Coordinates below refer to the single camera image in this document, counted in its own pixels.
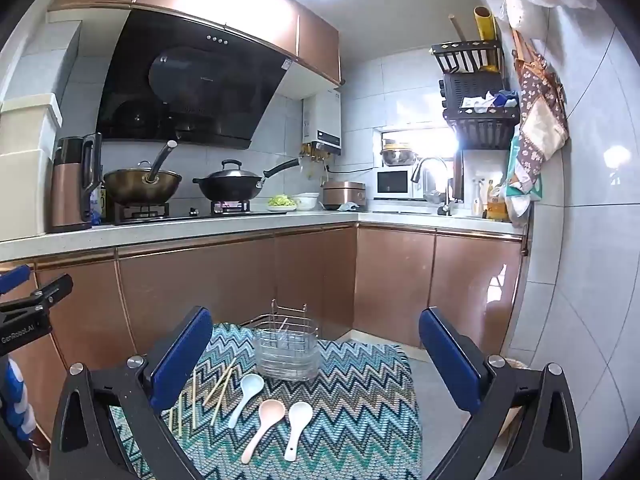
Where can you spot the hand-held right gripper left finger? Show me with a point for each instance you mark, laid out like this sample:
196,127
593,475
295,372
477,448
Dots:
182,360

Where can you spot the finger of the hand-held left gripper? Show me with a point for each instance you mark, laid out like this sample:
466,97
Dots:
15,277
50,290

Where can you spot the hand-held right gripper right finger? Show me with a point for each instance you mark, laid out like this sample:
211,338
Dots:
450,360

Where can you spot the light blue spoon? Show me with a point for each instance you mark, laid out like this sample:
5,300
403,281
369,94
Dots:
251,384

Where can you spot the pink spoon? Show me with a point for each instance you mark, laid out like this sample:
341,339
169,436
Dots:
271,411

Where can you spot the white spoon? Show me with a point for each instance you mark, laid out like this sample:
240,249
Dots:
300,415

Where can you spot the copper lower cabinets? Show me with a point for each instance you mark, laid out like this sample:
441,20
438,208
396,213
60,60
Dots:
250,285

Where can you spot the copper electric kettle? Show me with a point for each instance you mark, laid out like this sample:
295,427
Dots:
70,185

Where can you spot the zigzag patterned mat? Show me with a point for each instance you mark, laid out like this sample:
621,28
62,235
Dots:
350,410

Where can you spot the white cabinet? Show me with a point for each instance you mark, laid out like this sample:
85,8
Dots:
25,160

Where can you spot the gas stove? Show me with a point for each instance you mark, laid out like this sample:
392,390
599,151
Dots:
150,215

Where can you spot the bronze wok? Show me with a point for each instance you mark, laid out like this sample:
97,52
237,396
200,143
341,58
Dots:
140,185

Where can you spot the clear bottle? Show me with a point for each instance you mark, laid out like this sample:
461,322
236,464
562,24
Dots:
477,202

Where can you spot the yellow bottle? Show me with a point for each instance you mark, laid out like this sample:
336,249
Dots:
496,205

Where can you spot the steel faucet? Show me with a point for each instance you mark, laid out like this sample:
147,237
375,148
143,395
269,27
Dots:
446,190

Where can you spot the black wok with lid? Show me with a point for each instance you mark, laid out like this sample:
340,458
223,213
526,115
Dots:
227,182

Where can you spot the plate of green vegetables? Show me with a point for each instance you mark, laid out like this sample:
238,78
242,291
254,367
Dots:
280,201

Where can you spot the white microwave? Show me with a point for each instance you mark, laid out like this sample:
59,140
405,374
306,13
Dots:
392,182

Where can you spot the teal hanging bag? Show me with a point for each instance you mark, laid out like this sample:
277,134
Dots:
520,180

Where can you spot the copper rice cooker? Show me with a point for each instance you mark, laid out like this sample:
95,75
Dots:
342,194

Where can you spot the white bowl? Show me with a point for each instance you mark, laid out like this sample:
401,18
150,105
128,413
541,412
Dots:
306,202

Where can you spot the steel pot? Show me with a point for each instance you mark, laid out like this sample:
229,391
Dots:
397,156

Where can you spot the black range hood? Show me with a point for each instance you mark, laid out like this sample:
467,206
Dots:
200,85

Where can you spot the floral apron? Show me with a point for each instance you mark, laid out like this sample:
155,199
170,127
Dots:
540,120

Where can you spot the bundle of cloths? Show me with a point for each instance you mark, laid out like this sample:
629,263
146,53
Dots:
487,102

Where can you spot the white water heater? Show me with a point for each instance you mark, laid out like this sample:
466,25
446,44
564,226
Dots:
325,120

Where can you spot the wooden stick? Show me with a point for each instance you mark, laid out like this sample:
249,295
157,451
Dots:
457,27

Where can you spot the yellow roll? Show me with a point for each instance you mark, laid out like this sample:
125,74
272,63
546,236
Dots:
485,25

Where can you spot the black wall rack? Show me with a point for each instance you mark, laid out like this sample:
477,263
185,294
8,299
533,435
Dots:
475,90

